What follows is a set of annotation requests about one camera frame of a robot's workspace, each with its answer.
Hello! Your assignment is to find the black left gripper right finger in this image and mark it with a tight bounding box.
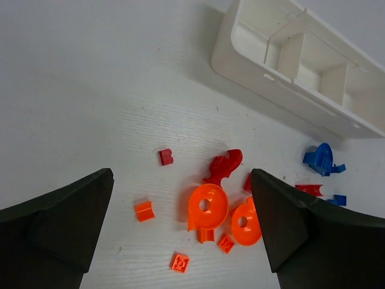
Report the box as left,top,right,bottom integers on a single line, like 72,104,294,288
251,169,384,288

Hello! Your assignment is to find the orange curved lego tile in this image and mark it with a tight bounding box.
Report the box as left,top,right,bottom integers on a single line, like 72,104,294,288
134,200,155,222

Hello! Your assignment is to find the orange square lego plate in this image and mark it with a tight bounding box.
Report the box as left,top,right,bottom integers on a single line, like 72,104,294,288
170,253,190,273
217,233,235,254

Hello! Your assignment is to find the red lego curved slope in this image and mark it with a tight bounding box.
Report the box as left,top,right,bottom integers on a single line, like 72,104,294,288
295,184,323,197

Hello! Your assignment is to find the small blue lego clip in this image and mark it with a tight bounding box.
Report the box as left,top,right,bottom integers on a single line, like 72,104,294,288
330,164,347,173

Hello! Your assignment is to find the red curved lego piece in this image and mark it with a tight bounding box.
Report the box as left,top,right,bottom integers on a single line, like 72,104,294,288
203,149,243,187

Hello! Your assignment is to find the red small lego slope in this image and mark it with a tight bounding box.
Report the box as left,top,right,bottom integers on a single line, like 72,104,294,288
243,173,252,194

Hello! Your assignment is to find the small blue lego brick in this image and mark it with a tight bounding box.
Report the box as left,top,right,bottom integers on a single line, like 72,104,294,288
327,194,347,207

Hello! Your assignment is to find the blue lego arch piece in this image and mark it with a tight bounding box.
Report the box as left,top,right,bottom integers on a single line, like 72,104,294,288
303,143,333,176

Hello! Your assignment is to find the white three-compartment sorting tray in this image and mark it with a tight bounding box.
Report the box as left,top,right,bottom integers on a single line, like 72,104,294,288
211,1,384,138

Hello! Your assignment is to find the small red lego brick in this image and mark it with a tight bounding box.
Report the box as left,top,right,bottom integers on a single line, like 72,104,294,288
159,149,174,166

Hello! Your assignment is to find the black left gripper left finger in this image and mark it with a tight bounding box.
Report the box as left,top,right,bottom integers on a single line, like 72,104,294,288
1,168,114,288

